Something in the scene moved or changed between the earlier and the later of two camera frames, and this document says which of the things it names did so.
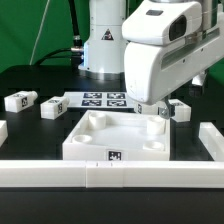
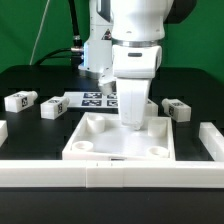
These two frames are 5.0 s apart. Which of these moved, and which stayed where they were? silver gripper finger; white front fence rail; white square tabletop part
Moved: silver gripper finger
Stayed: white square tabletop part; white front fence rail
